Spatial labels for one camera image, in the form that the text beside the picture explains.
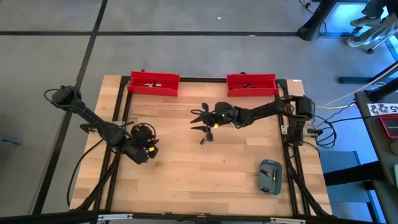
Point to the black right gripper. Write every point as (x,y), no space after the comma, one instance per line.
(226,112)

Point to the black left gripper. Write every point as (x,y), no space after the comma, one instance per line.
(138,154)

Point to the small metal screws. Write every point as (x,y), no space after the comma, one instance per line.
(202,141)

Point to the red plastic bin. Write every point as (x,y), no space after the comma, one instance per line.
(252,91)
(155,91)

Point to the black copper-top battery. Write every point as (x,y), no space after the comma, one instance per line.
(265,173)
(274,175)
(264,189)

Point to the blue-grey plastic tray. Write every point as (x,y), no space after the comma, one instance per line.
(266,183)

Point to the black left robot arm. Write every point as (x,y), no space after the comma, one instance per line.
(93,119)

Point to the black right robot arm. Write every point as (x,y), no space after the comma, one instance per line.
(264,110)

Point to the dark grey desk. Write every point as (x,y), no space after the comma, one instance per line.
(373,155)

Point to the white printed sheet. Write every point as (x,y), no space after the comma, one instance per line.
(382,109)

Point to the red-framed tablet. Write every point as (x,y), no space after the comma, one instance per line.
(390,127)

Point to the grey cup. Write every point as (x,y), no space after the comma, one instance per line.
(395,148)

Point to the person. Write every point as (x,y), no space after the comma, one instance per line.
(363,21)

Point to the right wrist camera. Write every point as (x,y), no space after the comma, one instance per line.
(213,119)

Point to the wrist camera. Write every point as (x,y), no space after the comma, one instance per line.
(143,133)
(213,119)

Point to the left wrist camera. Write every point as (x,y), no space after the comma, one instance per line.
(143,133)

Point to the silver aluminium bracket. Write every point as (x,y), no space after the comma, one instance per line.
(115,216)
(287,220)

